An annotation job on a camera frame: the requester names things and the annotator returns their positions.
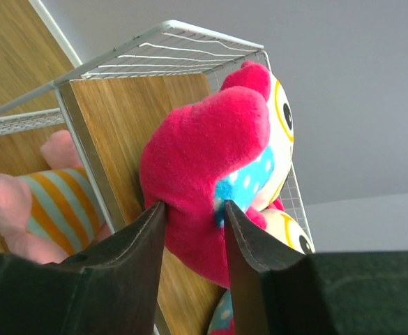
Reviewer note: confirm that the white wire wooden shelf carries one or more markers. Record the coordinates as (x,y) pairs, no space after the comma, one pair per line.
(112,105)

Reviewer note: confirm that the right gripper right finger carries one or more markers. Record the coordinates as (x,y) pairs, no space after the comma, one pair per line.
(277,290)

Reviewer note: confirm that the white panda plush blue dress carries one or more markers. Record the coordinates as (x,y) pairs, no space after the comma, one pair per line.
(237,145)

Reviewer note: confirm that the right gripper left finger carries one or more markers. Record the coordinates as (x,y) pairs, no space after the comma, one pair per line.
(109,288)

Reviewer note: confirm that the pink plush face down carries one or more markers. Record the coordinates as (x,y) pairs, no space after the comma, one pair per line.
(50,215)

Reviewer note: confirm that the white panda plush with glasses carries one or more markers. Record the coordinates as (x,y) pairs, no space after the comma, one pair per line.
(284,228)

